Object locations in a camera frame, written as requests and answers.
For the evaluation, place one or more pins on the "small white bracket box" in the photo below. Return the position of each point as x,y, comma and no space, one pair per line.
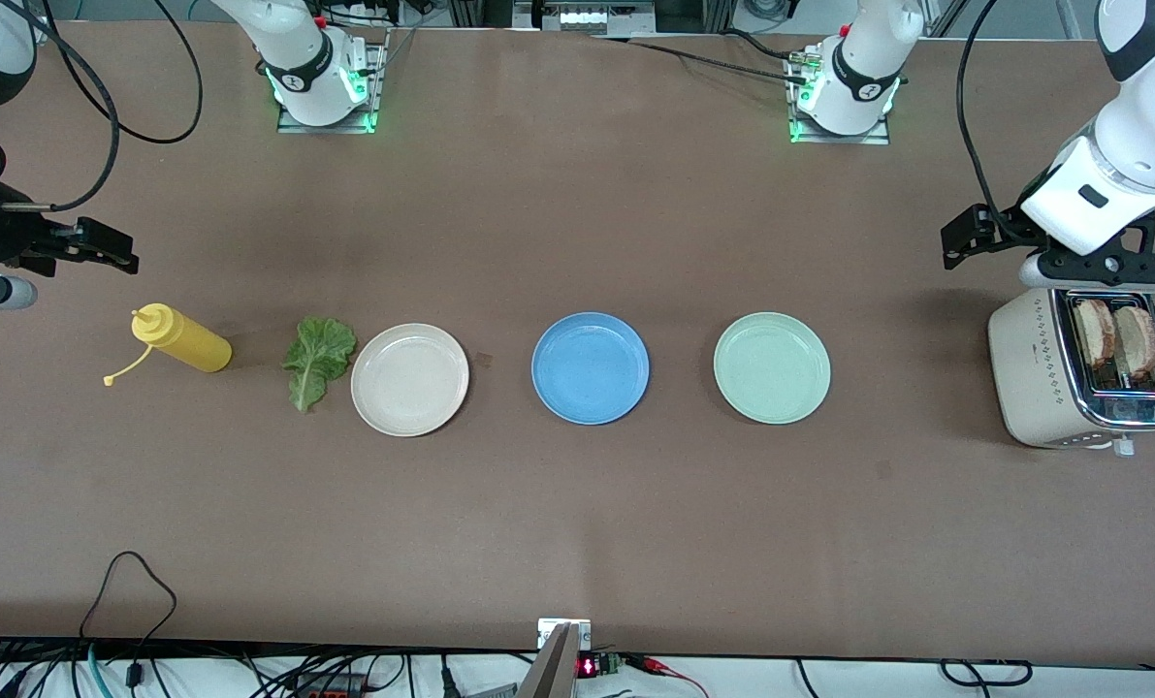
548,630

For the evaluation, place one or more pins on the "beige round plate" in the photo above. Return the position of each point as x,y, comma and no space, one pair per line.
409,380

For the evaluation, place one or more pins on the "blue round plate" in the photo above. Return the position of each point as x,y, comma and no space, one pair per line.
590,368

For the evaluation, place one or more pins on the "beige chrome toaster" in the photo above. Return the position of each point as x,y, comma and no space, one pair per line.
1028,378

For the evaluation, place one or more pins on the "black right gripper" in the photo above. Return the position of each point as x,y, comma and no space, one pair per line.
0,237

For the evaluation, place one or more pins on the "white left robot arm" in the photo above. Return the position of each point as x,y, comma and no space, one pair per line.
1149,136

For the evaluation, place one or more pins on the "pale green round plate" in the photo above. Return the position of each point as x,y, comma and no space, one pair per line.
771,368

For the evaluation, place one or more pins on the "grey aluminium camera post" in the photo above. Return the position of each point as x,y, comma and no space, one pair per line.
550,674

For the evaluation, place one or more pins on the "aluminium frame post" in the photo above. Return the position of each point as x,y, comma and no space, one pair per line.
39,29

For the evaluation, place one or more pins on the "green lettuce leaf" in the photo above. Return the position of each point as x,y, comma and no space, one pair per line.
320,354

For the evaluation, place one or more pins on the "black device white lights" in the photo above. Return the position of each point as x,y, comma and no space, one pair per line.
582,17

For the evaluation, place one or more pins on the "toasted bread slice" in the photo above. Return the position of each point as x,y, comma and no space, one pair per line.
1138,341
1093,332

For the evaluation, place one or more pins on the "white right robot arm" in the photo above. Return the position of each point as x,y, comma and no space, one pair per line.
305,68

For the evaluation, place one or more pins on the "yellow squeeze bottle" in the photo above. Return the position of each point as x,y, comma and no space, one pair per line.
194,346

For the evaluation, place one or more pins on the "red LED circuit board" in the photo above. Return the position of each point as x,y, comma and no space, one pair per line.
589,667

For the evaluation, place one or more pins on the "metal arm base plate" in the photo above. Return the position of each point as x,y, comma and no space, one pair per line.
330,127
839,139

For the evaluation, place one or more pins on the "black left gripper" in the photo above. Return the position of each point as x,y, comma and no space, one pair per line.
1006,229

